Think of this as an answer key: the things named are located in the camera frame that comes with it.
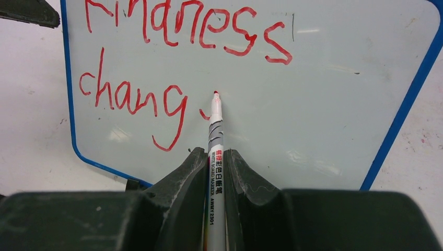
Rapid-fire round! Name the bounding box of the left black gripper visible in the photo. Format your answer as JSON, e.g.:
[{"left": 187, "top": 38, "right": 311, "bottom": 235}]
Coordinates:
[{"left": 1, "top": 0, "right": 60, "bottom": 28}]

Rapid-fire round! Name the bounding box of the whiteboard metal stand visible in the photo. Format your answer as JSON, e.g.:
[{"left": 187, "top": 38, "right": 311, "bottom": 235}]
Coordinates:
[{"left": 125, "top": 179, "right": 148, "bottom": 191}]

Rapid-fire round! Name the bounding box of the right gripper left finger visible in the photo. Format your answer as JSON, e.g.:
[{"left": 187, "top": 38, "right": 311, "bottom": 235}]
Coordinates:
[{"left": 1, "top": 147, "right": 207, "bottom": 250}]

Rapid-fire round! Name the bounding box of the red whiteboard marker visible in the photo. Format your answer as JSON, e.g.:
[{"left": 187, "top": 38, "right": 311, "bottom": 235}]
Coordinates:
[{"left": 204, "top": 91, "right": 226, "bottom": 250}]

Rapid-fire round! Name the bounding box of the blue framed whiteboard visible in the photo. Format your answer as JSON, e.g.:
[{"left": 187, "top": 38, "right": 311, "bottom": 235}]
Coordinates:
[{"left": 61, "top": 1, "right": 442, "bottom": 189}]

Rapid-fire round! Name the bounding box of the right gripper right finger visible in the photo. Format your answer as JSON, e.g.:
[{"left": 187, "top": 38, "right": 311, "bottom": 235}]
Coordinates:
[{"left": 224, "top": 150, "right": 442, "bottom": 250}]

